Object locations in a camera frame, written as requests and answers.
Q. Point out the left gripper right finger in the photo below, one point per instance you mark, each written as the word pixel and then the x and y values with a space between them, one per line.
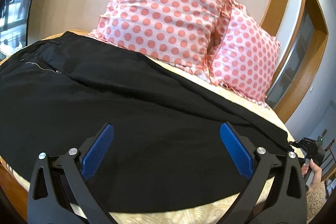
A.
pixel 286 201

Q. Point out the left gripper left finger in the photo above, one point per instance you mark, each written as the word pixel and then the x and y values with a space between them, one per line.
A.
pixel 58 189

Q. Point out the black pants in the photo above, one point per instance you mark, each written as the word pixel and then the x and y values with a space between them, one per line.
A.
pixel 167 153

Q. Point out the person right hand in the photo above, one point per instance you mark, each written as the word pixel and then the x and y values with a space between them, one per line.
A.
pixel 317 174

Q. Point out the pink polka dot pillow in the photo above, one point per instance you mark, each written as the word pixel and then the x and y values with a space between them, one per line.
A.
pixel 176 32

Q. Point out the wooden door frame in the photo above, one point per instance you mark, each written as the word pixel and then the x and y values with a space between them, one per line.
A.
pixel 303 34

